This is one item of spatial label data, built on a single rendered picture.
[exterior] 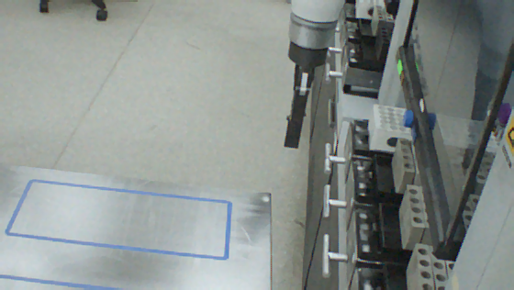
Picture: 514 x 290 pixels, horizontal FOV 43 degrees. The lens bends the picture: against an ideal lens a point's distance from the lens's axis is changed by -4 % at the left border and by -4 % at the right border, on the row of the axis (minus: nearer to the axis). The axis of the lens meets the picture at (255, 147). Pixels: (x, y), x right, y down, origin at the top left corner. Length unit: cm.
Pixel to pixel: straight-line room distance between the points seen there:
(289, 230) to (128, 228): 137
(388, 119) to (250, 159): 140
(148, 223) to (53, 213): 15
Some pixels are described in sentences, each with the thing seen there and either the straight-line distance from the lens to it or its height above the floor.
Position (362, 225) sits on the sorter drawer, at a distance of 115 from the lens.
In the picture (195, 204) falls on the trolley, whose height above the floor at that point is 82.
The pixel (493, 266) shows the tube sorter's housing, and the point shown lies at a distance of 76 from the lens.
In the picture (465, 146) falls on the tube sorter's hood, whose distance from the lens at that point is 87.
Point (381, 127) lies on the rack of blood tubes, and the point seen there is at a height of 86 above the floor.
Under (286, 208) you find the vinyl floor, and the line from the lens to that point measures 249.
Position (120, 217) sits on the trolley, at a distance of 110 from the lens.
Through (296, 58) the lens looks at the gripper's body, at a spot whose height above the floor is 98.
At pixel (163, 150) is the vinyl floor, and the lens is 272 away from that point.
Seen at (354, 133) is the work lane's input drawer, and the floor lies 82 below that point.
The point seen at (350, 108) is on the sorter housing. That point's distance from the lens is 166.
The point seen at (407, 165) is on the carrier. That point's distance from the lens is 122.
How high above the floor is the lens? 152
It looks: 33 degrees down
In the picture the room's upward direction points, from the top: 8 degrees clockwise
